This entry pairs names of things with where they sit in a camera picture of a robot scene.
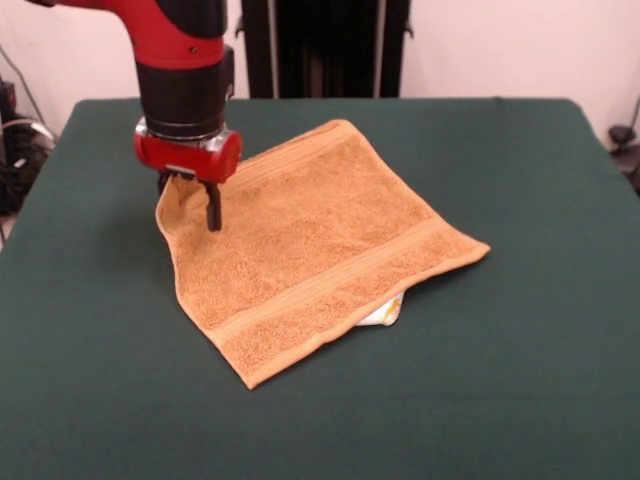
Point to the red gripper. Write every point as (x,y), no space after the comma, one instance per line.
(190,160)

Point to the dark green table cloth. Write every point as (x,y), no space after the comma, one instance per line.
(500,375)

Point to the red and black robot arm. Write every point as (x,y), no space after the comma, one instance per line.
(175,85)

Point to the black wall adapter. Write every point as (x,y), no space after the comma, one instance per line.
(7,95)

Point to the orange terry towel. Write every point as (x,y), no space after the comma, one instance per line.
(310,240)

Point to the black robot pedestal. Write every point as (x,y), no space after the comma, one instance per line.
(325,50)

